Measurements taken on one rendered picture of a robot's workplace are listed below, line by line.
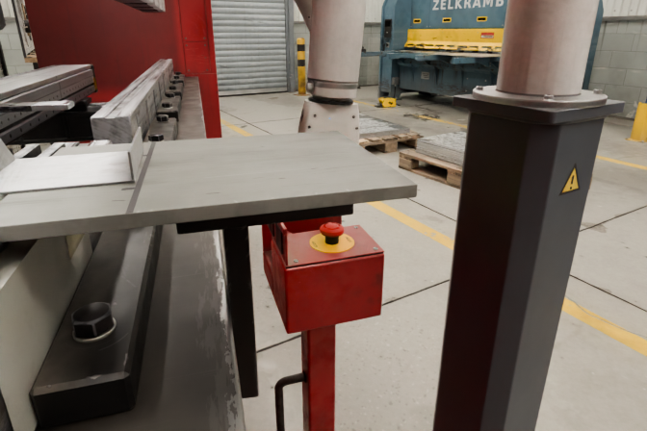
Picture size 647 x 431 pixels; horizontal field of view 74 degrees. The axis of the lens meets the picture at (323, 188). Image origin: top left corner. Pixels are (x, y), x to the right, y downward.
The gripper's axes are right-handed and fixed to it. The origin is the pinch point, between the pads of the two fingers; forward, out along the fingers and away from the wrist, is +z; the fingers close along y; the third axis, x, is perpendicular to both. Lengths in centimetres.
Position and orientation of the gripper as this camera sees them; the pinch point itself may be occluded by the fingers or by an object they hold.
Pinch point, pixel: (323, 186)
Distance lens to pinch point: 76.6
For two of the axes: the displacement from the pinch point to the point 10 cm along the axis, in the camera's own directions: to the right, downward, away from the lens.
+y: 9.5, -0.2, 3.1
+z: -0.8, 9.5, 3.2
